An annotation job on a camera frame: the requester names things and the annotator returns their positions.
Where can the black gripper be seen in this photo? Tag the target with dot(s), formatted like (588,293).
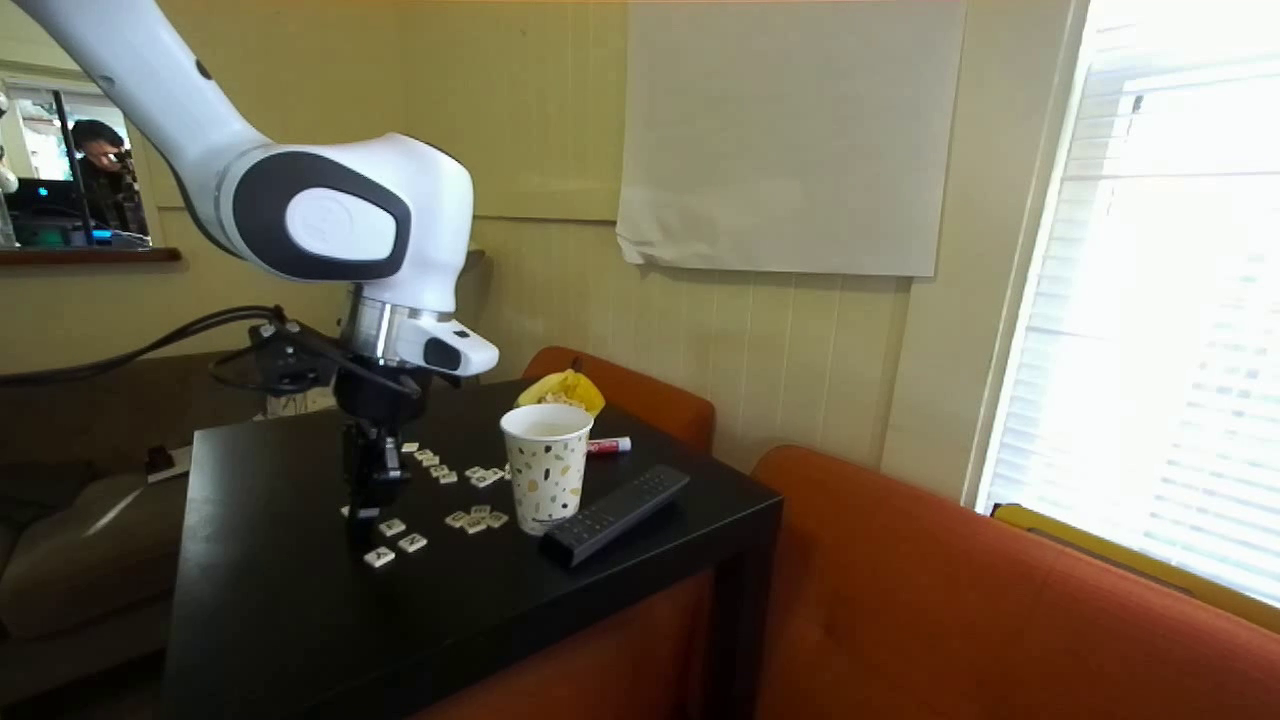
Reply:
(381,399)

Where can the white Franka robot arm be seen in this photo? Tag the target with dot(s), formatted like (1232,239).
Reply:
(361,214)

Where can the patterned throw pillow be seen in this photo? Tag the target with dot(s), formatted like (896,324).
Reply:
(310,404)

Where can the black square side table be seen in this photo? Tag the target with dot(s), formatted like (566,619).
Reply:
(292,612)

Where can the patterned paper cup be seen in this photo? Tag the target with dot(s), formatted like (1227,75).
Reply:
(547,474)

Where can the yellow banana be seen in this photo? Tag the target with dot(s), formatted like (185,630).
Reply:
(566,391)

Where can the red marker pen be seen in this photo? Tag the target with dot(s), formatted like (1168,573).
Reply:
(611,447)

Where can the black remote control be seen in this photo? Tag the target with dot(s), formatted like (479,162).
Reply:
(613,516)

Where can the brown couch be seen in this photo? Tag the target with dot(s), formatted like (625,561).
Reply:
(107,402)

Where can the beige couch cushion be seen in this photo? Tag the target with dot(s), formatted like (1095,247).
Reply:
(81,561)

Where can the person in dark clothes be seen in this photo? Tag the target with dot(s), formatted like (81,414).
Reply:
(107,173)

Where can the dark laptop with blue light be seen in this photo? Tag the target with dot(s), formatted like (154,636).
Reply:
(40,214)

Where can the orange sofa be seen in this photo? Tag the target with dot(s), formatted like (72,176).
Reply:
(935,602)

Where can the yellow window sill strip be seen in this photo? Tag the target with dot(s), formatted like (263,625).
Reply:
(1132,566)

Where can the bright window with blinds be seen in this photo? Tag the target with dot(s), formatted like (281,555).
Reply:
(1173,333)

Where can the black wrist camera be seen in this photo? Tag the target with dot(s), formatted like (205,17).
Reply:
(281,356)

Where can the wooden wall ledge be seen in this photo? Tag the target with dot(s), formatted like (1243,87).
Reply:
(92,252)

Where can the white paper wall sheet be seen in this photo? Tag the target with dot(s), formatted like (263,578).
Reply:
(785,133)

